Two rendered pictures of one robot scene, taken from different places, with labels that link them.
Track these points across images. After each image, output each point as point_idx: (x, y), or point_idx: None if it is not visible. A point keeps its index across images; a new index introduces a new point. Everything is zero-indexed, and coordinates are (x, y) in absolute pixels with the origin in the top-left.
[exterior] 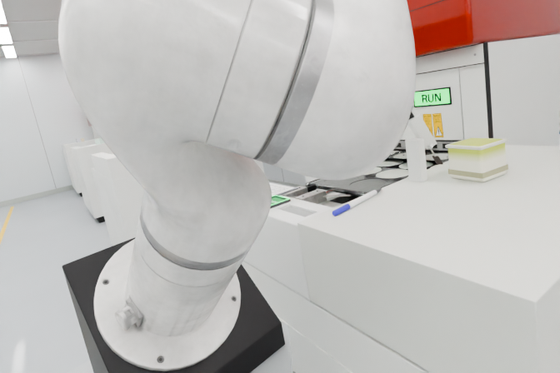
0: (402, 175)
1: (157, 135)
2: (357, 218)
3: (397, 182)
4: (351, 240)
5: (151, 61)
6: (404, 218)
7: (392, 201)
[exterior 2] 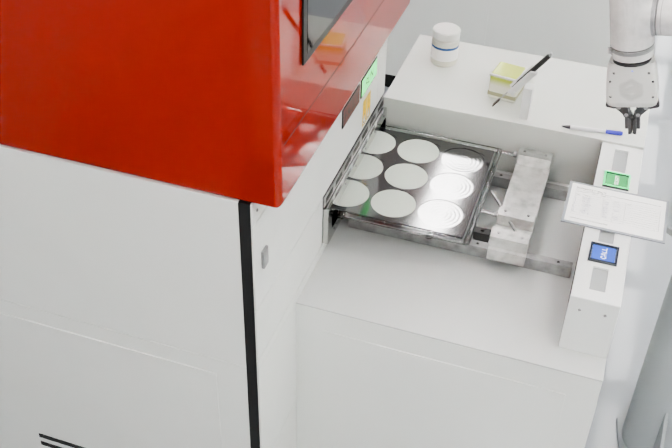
0: (412, 168)
1: None
2: (618, 125)
3: (534, 125)
4: (647, 120)
5: None
6: (605, 109)
7: (580, 118)
